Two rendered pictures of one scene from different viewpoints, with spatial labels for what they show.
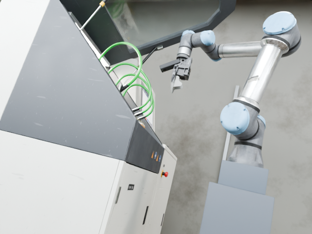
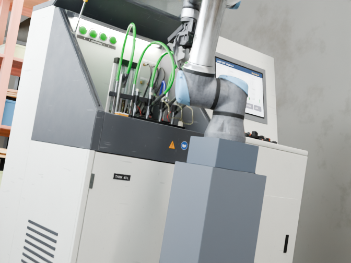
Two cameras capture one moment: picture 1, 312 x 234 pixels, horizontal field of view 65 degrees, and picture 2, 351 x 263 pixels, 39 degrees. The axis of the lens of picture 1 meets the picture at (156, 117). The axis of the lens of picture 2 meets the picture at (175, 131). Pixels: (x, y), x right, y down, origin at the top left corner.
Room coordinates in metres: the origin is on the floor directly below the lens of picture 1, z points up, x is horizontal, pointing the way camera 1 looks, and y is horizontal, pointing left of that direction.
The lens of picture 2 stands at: (-0.49, -1.36, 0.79)
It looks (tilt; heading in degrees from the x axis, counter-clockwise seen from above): 4 degrees up; 36
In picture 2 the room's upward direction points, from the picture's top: 9 degrees clockwise
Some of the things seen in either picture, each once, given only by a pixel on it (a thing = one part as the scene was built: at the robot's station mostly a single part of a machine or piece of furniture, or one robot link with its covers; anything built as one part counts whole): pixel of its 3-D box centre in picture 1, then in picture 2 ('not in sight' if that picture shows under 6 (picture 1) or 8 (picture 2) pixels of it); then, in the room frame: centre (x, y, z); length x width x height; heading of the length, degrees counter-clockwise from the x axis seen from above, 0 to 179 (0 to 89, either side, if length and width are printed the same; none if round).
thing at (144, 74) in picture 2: not in sight; (148, 83); (1.60, 0.43, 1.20); 0.13 x 0.03 x 0.31; 165
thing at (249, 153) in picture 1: (246, 155); (226, 127); (1.07, -0.43, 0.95); 0.15 x 0.15 x 0.10
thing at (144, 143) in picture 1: (146, 152); (159, 142); (1.24, 0.00, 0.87); 0.62 x 0.04 x 0.16; 165
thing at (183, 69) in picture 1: (182, 67); (187, 33); (1.22, -0.07, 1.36); 0.09 x 0.08 x 0.12; 75
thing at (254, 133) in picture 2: not in sight; (258, 136); (1.98, -0.10, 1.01); 0.23 x 0.11 x 0.06; 165
